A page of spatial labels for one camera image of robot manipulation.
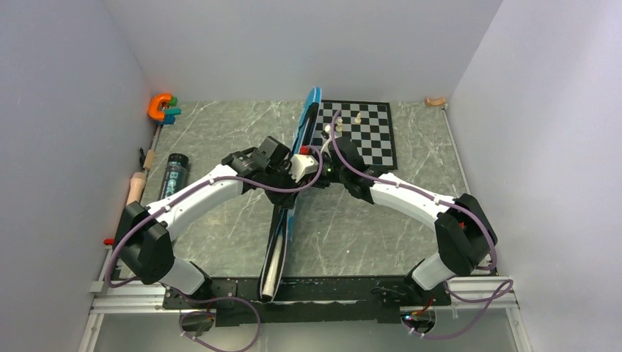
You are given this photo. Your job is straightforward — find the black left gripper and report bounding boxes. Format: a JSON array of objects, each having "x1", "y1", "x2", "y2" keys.
[{"x1": 263, "y1": 163, "x2": 305, "y2": 210}]

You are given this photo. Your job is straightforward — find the blue racket bag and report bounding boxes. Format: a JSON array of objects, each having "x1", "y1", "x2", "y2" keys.
[{"x1": 257, "y1": 86, "x2": 322, "y2": 303}]

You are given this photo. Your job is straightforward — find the black shuttlecock tube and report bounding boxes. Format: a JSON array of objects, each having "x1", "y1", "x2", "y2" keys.
[{"x1": 158, "y1": 153, "x2": 189, "y2": 200}]

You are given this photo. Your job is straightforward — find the blue badminton racket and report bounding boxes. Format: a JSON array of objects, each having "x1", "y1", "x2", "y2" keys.
[{"x1": 261, "y1": 236, "x2": 285, "y2": 301}]

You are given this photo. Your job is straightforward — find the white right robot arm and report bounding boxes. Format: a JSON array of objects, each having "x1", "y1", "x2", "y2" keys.
[{"x1": 322, "y1": 137, "x2": 497, "y2": 304}]

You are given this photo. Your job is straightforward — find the cream chess pawn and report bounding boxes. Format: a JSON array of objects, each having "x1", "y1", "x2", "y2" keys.
[{"x1": 335, "y1": 117, "x2": 343, "y2": 133}]

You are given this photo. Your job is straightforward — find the black white chessboard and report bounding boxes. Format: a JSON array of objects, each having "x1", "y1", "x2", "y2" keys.
[{"x1": 311, "y1": 100, "x2": 398, "y2": 170}]

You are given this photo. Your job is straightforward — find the green teal toy blocks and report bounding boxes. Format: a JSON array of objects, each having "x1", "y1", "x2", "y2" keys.
[{"x1": 161, "y1": 96, "x2": 181, "y2": 125}]

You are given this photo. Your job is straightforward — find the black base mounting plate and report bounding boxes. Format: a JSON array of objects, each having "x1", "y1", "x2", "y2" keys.
[{"x1": 160, "y1": 274, "x2": 453, "y2": 327}]

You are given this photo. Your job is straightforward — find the tan wooden arch block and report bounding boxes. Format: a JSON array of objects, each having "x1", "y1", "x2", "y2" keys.
[{"x1": 424, "y1": 97, "x2": 447, "y2": 108}]

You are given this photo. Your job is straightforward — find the orange magnet toy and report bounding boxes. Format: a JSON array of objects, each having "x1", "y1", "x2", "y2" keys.
[{"x1": 147, "y1": 93, "x2": 173, "y2": 122}]

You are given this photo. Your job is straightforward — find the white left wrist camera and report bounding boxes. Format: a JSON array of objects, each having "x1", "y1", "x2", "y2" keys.
[{"x1": 288, "y1": 146, "x2": 321, "y2": 183}]

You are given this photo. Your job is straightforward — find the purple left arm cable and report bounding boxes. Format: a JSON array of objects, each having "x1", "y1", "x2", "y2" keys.
[{"x1": 104, "y1": 144, "x2": 326, "y2": 352}]

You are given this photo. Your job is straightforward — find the beige wooden handle tool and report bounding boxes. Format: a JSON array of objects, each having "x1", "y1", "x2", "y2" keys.
[{"x1": 126, "y1": 148, "x2": 156, "y2": 205}]

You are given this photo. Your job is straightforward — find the aluminium frame rail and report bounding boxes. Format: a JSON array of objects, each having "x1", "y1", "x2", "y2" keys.
[{"x1": 78, "y1": 246, "x2": 165, "y2": 351}]

